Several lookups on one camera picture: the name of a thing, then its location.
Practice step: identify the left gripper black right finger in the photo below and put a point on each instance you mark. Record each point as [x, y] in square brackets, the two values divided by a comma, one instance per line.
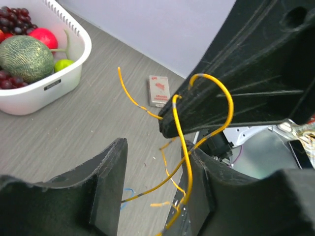
[225, 202]

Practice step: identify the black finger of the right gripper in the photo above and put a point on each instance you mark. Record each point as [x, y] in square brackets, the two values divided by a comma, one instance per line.
[264, 54]

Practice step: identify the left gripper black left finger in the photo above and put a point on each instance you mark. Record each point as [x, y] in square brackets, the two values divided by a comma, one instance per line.
[84, 201]

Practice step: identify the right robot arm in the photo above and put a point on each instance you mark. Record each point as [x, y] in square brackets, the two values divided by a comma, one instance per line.
[229, 142]

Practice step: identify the red and white card box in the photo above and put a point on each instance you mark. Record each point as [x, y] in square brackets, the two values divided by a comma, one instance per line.
[159, 92]

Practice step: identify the small green lime in basket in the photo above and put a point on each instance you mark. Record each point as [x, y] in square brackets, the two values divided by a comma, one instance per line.
[62, 64]

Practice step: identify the white plastic fruit basket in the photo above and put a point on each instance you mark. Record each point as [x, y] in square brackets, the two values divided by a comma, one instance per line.
[51, 15]

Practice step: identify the red apple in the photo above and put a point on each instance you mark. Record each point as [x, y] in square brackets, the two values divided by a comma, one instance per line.
[46, 37]

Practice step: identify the red and yellow peaches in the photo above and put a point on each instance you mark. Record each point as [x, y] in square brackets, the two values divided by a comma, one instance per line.
[4, 36]

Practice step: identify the dark purple grape bunch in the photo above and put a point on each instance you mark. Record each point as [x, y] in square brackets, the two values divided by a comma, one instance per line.
[16, 21]

